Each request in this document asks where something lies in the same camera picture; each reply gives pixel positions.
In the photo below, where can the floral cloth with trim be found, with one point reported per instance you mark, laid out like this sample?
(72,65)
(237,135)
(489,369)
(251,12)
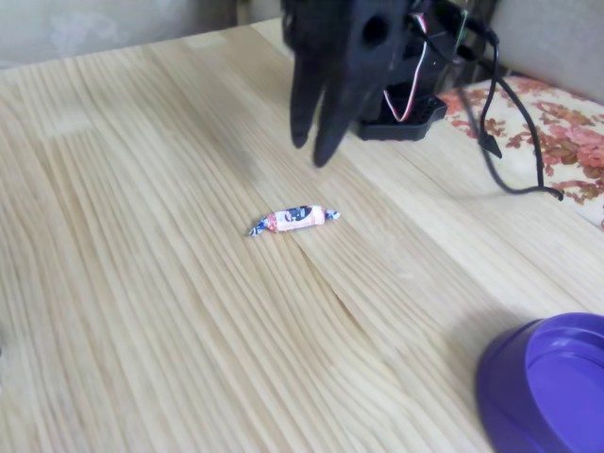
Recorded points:
(557,137)

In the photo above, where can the purple plastic bowl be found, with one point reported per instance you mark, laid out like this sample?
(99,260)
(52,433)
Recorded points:
(547,382)

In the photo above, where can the grey curtain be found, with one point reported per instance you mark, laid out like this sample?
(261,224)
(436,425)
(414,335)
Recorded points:
(118,23)

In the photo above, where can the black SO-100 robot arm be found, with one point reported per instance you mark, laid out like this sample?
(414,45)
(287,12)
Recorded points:
(401,122)

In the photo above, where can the candy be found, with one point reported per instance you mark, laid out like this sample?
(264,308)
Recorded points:
(295,219)

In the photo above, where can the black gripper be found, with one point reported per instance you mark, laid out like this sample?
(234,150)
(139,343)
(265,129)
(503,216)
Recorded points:
(343,61)

